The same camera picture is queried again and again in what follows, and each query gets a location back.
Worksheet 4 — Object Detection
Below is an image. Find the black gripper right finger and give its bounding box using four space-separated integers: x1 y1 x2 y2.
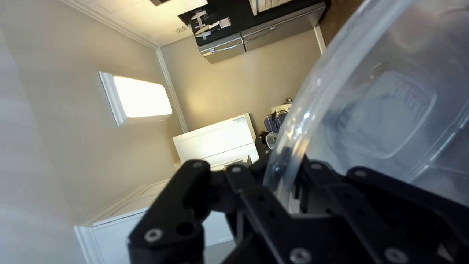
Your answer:
298 160 469 264

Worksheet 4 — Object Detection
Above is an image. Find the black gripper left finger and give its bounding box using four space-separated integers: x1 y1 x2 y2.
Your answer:
128 158 314 264

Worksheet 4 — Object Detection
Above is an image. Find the clear plastic bowl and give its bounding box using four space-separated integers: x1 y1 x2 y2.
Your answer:
263 0 469 209

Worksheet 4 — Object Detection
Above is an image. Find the white box cabinet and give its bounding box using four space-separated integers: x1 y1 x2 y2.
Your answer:
172 113 260 171

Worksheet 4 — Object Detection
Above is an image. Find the bright rectangular light panel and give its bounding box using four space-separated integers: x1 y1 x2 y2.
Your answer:
97 70 175 127

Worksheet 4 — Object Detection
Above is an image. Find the stainless kitchen appliance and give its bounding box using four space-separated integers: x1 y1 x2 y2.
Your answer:
197 28 247 64

